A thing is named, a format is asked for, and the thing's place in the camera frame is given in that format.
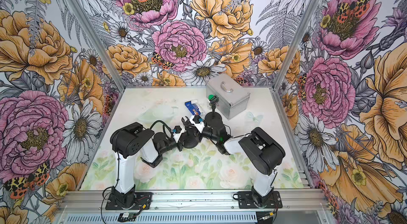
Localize black round stand base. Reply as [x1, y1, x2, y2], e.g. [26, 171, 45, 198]
[205, 112, 222, 122]

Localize blue white bandage packet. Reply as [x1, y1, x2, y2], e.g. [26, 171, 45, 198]
[184, 100, 205, 115]

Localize white bottle green cap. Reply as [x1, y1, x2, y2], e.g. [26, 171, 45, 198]
[208, 94, 214, 109]

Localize silver aluminium first aid case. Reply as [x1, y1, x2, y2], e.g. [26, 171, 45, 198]
[206, 74, 250, 120]

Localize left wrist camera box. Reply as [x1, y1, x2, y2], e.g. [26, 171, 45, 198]
[173, 125, 185, 139]

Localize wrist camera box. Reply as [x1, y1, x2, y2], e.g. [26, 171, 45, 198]
[173, 125, 185, 139]
[189, 115, 205, 133]

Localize left black corrugated cable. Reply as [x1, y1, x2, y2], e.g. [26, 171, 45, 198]
[149, 120, 176, 140]

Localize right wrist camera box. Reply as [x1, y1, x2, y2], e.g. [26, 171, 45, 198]
[189, 115, 205, 133]

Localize white perforated cable tray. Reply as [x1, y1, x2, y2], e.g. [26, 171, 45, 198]
[65, 212, 258, 224]

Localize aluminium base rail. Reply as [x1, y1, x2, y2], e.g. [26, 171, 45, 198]
[58, 189, 329, 213]

